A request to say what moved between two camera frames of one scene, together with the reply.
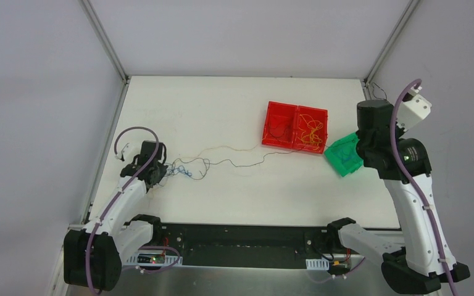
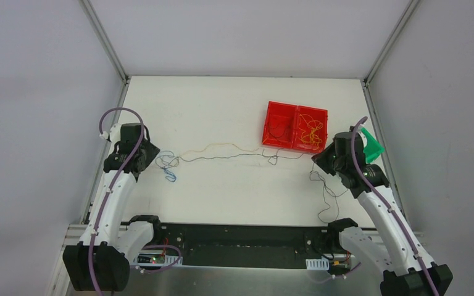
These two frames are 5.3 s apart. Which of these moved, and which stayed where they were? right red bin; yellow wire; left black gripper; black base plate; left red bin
Moved: left black gripper
Stayed: left red bin; black base plate; right red bin; yellow wire
